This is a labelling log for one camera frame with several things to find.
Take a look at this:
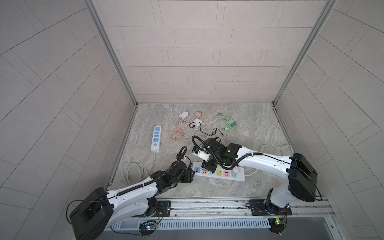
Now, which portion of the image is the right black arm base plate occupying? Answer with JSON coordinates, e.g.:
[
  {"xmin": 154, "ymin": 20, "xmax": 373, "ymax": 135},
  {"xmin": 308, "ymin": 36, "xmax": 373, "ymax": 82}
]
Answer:
[{"xmin": 246, "ymin": 199, "xmax": 292, "ymax": 216}]

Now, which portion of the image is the white charger adapter far left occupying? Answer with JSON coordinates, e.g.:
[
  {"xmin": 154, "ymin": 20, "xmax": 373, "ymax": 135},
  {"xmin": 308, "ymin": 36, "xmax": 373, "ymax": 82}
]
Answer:
[{"xmin": 179, "ymin": 111, "xmax": 189, "ymax": 121}]

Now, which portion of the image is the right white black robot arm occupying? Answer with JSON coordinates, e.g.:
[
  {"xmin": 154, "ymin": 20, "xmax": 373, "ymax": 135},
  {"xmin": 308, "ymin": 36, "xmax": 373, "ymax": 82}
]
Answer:
[{"xmin": 192, "ymin": 136, "xmax": 318, "ymax": 215}]

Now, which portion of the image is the white charger with black cable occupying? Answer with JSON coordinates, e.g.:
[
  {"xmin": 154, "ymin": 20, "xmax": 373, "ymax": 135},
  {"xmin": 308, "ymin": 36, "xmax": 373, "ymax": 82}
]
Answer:
[{"xmin": 189, "ymin": 118, "xmax": 224, "ymax": 137}]

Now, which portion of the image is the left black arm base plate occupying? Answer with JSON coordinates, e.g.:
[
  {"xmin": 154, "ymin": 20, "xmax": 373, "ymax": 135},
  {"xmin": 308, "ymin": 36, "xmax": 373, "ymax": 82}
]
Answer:
[{"xmin": 139, "ymin": 199, "xmax": 171, "ymax": 218}]

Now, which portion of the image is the pink charging cable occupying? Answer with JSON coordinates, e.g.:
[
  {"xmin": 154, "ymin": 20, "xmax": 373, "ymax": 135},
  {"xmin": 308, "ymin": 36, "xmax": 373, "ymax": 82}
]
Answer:
[{"xmin": 169, "ymin": 120, "xmax": 191, "ymax": 141}]

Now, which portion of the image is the white multicolour socket power strip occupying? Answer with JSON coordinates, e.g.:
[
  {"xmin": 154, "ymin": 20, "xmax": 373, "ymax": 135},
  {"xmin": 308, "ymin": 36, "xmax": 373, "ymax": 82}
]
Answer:
[{"xmin": 193, "ymin": 162, "xmax": 246, "ymax": 182}]

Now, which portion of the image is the white power strip cord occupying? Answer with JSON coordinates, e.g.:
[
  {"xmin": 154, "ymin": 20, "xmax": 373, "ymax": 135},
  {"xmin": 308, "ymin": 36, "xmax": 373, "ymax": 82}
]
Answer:
[{"xmin": 244, "ymin": 144, "xmax": 295, "ymax": 178}]

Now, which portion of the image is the white blue socket power strip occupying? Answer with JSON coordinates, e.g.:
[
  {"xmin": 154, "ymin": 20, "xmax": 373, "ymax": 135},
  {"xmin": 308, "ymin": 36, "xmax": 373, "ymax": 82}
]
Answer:
[{"xmin": 151, "ymin": 125, "xmax": 162, "ymax": 153}]

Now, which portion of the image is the aluminium mounting rail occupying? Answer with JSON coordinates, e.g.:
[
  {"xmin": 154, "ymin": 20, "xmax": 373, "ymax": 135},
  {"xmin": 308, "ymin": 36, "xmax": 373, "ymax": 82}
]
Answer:
[{"xmin": 157, "ymin": 197, "xmax": 333, "ymax": 219}]

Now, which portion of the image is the green charging cable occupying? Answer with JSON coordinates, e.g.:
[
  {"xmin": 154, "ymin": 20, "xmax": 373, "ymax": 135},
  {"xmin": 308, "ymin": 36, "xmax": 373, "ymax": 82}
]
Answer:
[{"xmin": 215, "ymin": 112, "xmax": 238, "ymax": 132}]

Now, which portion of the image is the left green circuit board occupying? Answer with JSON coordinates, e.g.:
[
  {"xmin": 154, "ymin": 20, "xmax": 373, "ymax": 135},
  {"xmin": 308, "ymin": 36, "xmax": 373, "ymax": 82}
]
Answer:
[{"xmin": 139, "ymin": 221, "xmax": 158, "ymax": 237}]

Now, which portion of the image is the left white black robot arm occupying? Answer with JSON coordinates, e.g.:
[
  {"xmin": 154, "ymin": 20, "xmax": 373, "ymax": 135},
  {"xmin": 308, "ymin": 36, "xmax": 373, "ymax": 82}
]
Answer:
[{"xmin": 66, "ymin": 146, "xmax": 195, "ymax": 240}]

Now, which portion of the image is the right green circuit board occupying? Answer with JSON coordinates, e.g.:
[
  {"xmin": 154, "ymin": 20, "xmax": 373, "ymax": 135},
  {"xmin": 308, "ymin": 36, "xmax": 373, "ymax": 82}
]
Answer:
[{"xmin": 268, "ymin": 218, "xmax": 286, "ymax": 234}]

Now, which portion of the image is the green circuit board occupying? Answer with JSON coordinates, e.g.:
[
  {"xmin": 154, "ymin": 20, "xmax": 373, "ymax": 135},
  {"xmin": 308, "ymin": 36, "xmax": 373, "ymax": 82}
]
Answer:
[
  {"xmin": 268, "ymin": 218, "xmax": 286, "ymax": 234},
  {"xmin": 139, "ymin": 221, "xmax": 158, "ymax": 237}
]

